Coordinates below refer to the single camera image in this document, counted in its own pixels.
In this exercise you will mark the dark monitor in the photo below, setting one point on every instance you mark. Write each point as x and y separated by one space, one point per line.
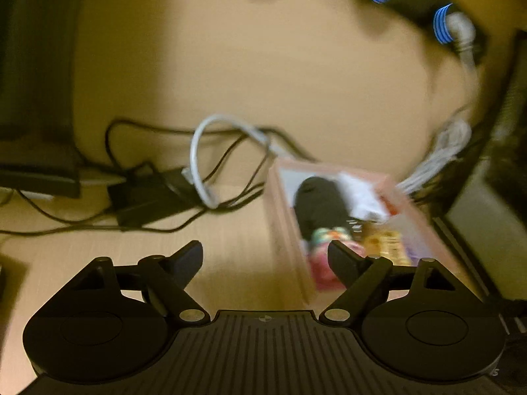
33 90

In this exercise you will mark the pink duck toy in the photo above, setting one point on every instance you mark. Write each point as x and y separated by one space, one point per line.
325 269

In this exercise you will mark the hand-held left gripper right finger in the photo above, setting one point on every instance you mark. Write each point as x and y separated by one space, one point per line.
341 260

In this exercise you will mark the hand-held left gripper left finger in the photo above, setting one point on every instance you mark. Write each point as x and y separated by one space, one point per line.
190 260

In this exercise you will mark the yellow bread snack packet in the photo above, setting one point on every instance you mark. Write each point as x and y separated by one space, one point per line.
387 249

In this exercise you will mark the red small toy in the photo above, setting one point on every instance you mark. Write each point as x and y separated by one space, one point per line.
391 206

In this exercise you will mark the black plush toy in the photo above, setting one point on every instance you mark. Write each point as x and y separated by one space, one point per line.
319 201

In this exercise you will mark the black power adapter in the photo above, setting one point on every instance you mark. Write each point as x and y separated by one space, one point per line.
148 201

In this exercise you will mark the pink cardboard box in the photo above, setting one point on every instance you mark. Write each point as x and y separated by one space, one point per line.
284 222

